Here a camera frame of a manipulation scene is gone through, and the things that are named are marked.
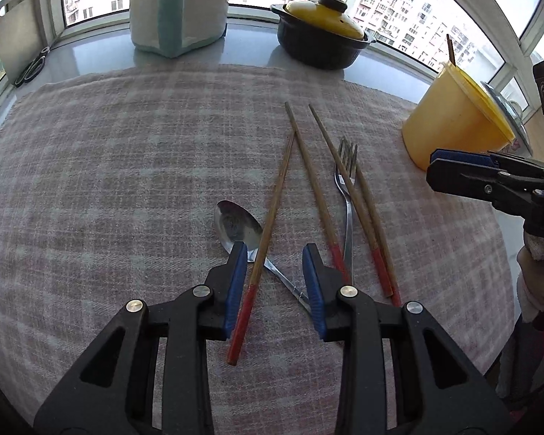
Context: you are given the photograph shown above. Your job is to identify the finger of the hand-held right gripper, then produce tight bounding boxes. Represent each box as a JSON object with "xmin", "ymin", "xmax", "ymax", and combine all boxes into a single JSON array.
[
  {"xmin": 425, "ymin": 162, "xmax": 542, "ymax": 220},
  {"xmin": 430, "ymin": 149, "xmax": 544, "ymax": 179}
]

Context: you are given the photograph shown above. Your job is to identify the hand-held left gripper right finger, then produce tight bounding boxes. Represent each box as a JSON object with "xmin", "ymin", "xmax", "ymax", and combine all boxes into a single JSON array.
[{"xmin": 302, "ymin": 243, "xmax": 513, "ymax": 435}]

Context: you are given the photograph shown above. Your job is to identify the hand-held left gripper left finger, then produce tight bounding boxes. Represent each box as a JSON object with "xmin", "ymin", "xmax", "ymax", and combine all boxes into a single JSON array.
[{"xmin": 34, "ymin": 241, "xmax": 249, "ymax": 435}]

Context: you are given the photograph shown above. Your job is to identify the yellow plastic container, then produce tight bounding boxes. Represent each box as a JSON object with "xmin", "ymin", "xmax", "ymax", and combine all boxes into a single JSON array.
[{"xmin": 401, "ymin": 60, "xmax": 518, "ymax": 172}]

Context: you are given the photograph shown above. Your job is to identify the metal spoon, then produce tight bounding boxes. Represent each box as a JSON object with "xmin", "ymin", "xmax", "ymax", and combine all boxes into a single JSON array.
[{"xmin": 213, "ymin": 199, "xmax": 313, "ymax": 315}]

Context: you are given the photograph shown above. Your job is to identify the metal fork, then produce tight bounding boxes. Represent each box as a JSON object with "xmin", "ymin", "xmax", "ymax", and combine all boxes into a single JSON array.
[{"xmin": 334, "ymin": 138, "xmax": 360, "ymax": 284}]

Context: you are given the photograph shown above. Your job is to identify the person's right hand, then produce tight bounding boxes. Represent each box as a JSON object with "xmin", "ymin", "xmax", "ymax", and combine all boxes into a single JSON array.
[{"xmin": 516, "ymin": 231, "xmax": 544, "ymax": 327}]

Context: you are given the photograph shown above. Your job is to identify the white floral rice cooker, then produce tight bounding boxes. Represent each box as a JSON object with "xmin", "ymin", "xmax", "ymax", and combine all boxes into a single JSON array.
[{"xmin": 481, "ymin": 80, "xmax": 533, "ymax": 155}]

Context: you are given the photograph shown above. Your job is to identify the black casserole pot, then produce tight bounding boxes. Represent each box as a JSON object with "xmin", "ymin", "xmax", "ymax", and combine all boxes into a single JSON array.
[{"xmin": 271, "ymin": 4, "xmax": 376, "ymax": 71}]

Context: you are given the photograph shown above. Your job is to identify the pink plaid table cloth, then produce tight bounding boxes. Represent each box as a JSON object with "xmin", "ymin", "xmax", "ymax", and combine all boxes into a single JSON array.
[{"xmin": 0, "ymin": 61, "xmax": 515, "ymax": 435}]

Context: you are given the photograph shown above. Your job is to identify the yellow casserole lid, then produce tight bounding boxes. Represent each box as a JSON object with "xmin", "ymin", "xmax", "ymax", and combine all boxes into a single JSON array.
[{"xmin": 285, "ymin": 0, "xmax": 369, "ymax": 41}]

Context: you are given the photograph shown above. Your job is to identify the black scissors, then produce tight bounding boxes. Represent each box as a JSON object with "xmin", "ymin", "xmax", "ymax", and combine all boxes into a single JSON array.
[{"xmin": 13, "ymin": 45, "xmax": 51, "ymax": 88}]

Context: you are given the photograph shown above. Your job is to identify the white cutting board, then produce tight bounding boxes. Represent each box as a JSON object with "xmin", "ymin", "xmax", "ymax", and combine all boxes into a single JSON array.
[{"xmin": 0, "ymin": 0, "xmax": 46, "ymax": 87}]

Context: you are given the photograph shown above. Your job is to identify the white window frame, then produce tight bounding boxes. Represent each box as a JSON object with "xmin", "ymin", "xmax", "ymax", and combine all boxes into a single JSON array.
[{"xmin": 0, "ymin": 0, "xmax": 544, "ymax": 114}]

